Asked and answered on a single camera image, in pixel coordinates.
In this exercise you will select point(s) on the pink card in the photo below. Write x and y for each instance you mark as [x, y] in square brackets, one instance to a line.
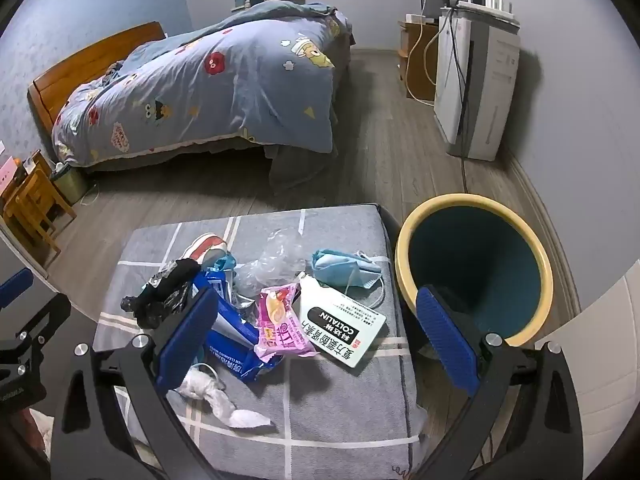
[6, 172]

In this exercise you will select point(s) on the bed with blue cartoon duvet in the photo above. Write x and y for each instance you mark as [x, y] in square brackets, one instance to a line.
[240, 75]

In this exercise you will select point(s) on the black crumpled wrapper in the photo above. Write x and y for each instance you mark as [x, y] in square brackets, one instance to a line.
[165, 285]

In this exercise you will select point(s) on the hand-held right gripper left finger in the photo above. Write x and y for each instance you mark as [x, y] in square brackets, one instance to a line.
[186, 342]

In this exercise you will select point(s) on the red and white wrapper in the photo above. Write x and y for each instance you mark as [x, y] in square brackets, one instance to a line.
[205, 246]

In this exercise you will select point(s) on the blue face mask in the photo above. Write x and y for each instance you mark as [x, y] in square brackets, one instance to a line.
[335, 265]

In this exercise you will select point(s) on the white router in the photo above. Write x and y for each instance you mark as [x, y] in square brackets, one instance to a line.
[487, 2]

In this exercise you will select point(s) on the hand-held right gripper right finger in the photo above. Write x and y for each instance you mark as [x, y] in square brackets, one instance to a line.
[445, 342]

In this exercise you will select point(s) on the grey checked cushion stool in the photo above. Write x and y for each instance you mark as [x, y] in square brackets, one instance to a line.
[330, 410]

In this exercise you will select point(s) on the blue wet wipe packet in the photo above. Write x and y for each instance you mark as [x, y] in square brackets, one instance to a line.
[235, 340]

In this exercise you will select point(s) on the pink snack wrapper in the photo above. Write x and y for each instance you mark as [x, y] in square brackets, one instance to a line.
[280, 317]

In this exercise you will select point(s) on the wooden cabinet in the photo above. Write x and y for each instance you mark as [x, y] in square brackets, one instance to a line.
[417, 60]

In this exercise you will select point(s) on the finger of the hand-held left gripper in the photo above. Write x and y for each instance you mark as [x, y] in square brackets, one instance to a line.
[47, 317]
[15, 286]

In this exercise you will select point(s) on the small green bin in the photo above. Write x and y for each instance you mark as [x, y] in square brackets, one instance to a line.
[70, 185]

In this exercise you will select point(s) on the white grooved panel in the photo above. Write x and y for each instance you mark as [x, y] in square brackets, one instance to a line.
[600, 360]

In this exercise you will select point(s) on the wooden chair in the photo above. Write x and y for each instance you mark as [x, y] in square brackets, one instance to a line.
[37, 205]

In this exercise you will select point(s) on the wooden bed headboard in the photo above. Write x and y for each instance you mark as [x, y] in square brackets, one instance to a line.
[80, 67]

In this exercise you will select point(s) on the grey bed sheet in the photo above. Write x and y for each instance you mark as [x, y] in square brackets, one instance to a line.
[295, 170]

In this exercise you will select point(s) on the white air purifier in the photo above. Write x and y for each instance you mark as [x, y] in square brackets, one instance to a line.
[482, 85]

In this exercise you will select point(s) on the white medicine box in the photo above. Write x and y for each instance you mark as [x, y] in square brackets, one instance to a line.
[345, 325]

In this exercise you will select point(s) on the yellow rimmed teal waste bin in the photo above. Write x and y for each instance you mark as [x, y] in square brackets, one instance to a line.
[480, 260]

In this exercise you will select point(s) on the white crumpled tissue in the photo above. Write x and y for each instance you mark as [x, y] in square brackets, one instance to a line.
[200, 385]

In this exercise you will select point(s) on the clear plastic bag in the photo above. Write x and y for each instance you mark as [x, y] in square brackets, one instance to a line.
[274, 260]

